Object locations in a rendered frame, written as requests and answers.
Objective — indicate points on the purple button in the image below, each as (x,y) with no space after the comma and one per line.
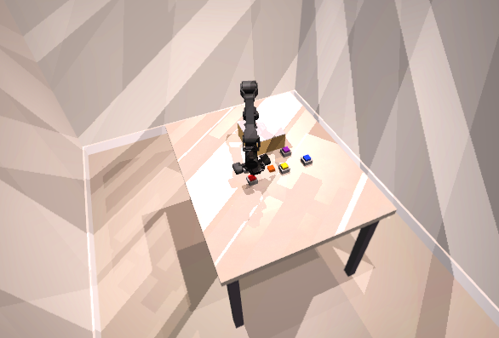
(285,151)

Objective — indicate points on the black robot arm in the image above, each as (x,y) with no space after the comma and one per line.
(249,90)

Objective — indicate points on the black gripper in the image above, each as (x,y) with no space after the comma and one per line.
(238,167)

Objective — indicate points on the blue button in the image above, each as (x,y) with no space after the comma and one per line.
(306,160)

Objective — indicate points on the red button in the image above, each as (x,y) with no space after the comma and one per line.
(252,180)

